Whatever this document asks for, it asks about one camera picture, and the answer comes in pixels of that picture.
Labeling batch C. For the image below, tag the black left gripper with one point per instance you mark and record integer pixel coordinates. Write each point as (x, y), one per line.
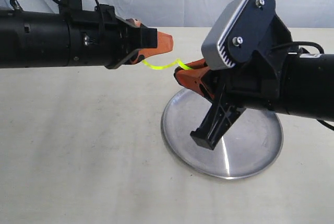
(101, 38)

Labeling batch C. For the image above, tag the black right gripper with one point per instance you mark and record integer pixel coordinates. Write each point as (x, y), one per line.
(258, 53)

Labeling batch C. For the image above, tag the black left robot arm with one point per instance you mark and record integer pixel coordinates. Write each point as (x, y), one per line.
(31, 39)

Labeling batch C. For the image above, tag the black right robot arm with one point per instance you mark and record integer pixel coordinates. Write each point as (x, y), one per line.
(283, 76)

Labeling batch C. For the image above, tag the round metal plate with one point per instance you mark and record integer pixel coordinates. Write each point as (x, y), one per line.
(248, 148)

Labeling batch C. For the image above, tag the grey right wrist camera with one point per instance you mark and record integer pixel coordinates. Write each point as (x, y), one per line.
(237, 28)

